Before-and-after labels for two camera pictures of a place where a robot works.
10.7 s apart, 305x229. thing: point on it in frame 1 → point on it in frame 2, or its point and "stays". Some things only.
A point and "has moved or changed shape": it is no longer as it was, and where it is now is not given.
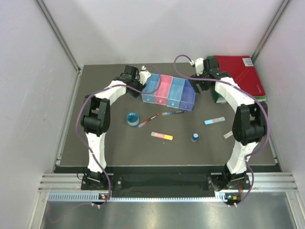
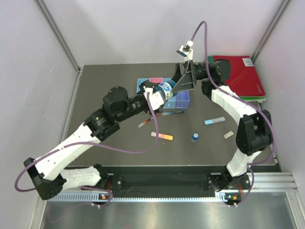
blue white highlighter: (214, 120) stays
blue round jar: (132, 118) → (167, 88)
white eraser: (228, 135) stays
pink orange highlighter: (162, 136) stays
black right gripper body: (203, 75) stays
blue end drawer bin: (149, 91) has moved or changed shape
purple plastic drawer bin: (188, 97) has moved or changed shape
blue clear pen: (175, 112) stays
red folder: (241, 70) stays
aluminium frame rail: (56, 30) stays
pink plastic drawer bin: (161, 95) → (157, 79)
